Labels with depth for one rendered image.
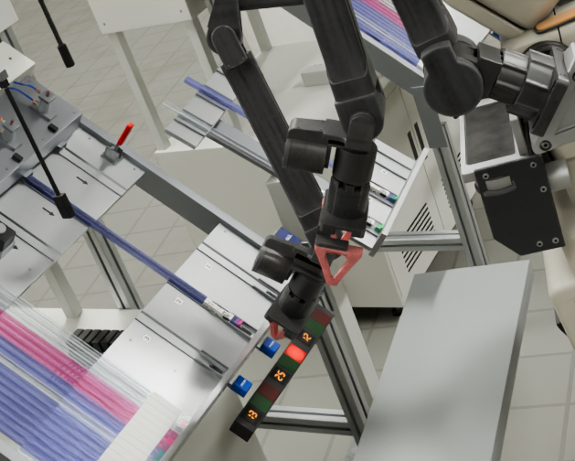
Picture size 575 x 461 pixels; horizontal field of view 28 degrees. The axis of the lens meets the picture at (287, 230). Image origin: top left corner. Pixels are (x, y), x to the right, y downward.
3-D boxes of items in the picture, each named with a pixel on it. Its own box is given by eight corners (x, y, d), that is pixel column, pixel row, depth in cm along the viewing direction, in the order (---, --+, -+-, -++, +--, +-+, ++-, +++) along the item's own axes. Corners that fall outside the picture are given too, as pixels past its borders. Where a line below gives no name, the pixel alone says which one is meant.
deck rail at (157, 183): (299, 288, 230) (310, 271, 226) (294, 294, 229) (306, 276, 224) (14, 92, 236) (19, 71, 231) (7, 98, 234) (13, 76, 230)
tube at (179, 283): (241, 324, 213) (243, 321, 212) (238, 329, 212) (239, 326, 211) (21, 172, 217) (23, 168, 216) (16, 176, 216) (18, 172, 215)
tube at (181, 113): (381, 229, 230) (383, 225, 230) (379, 233, 229) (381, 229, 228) (164, 103, 231) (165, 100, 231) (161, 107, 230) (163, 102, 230)
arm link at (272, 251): (343, 241, 191) (340, 230, 199) (280, 211, 190) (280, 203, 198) (313, 304, 193) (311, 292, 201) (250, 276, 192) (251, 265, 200)
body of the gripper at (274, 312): (261, 318, 200) (275, 294, 195) (287, 284, 207) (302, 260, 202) (292, 339, 200) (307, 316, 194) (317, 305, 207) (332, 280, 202)
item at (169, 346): (294, 284, 227) (300, 274, 225) (109, 530, 181) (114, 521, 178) (216, 230, 228) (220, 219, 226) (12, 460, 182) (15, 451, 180)
